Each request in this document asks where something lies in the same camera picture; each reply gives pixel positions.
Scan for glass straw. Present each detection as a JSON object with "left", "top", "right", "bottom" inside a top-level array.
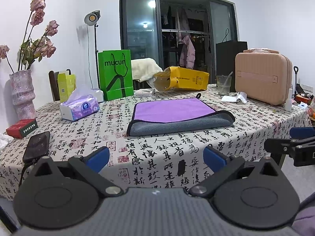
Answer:
[{"left": 223, "top": 71, "right": 233, "bottom": 88}]

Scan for white red flat box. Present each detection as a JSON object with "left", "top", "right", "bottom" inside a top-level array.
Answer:
[{"left": 134, "top": 88, "right": 155, "bottom": 98}]

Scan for black sliding door frame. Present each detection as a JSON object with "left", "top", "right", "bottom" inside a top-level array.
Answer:
[{"left": 120, "top": 0, "right": 238, "bottom": 83}]

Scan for purple grey microfiber towel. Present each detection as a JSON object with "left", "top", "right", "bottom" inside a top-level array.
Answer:
[{"left": 127, "top": 93, "right": 235, "bottom": 136}]

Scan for yellow-green carton box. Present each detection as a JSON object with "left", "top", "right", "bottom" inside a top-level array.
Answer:
[{"left": 57, "top": 70, "right": 76, "bottom": 102}]

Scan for studio light on stand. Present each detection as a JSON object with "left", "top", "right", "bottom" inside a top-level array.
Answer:
[{"left": 84, "top": 10, "right": 101, "bottom": 88}]

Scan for cream folded blanket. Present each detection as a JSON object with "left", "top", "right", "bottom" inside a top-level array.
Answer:
[{"left": 131, "top": 58, "right": 162, "bottom": 83}]

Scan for pink hanging jacket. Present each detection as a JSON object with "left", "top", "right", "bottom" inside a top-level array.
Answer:
[{"left": 179, "top": 35, "right": 195, "bottom": 69}]

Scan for black speaker cabinet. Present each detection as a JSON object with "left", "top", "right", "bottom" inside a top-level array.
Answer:
[{"left": 216, "top": 41, "right": 248, "bottom": 92}]

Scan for yellow paper delivery bag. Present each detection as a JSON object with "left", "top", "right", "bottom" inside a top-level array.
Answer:
[{"left": 153, "top": 66, "right": 209, "bottom": 92}]

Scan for green mucun paper bag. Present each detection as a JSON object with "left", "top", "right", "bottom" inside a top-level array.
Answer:
[{"left": 98, "top": 50, "right": 133, "bottom": 101}]

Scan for black smartphone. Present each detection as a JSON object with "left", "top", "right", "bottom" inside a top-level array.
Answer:
[{"left": 22, "top": 131, "right": 50, "bottom": 164}]

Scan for calligraphy print tablecloth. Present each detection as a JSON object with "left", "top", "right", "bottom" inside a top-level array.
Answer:
[{"left": 0, "top": 83, "right": 313, "bottom": 201}]

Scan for white small bottle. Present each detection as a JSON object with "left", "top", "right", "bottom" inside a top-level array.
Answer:
[{"left": 285, "top": 89, "right": 293, "bottom": 111}]

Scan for pink textured vase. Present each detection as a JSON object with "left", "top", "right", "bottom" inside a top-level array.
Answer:
[{"left": 9, "top": 69, "right": 37, "bottom": 120}]

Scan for crumpled white paper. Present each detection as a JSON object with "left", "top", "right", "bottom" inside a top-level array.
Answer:
[{"left": 221, "top": 92, "right": 247, "bottom": 104}]

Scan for purple tissue pack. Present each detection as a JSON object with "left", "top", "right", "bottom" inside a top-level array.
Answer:
[{"left": 59, "top": 87, "right": 100, "bottom": 122}]

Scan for pink hard-shell case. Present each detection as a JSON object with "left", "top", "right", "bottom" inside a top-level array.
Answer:
[{"left": 235, "top": 50, "right": 293, "bottom": 105}]

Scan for dried pink roses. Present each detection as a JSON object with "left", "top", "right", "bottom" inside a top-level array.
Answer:
[{"left": 0, "top": 0, "right": 60, "bottom": 74}]

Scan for red green small box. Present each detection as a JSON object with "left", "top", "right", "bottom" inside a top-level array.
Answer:
[{"left": 6, "top": 119, "right": 38, "bottom": 138}]

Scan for dark wooden chair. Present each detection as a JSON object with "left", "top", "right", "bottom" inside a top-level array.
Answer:
[{"left": 49, "top": 71, "right": 60, "bottom": 101}]

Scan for clear drinking glass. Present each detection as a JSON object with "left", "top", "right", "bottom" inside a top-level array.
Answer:
[{"left": 216, "top": 75, "right": 232, "bottom": 96}]

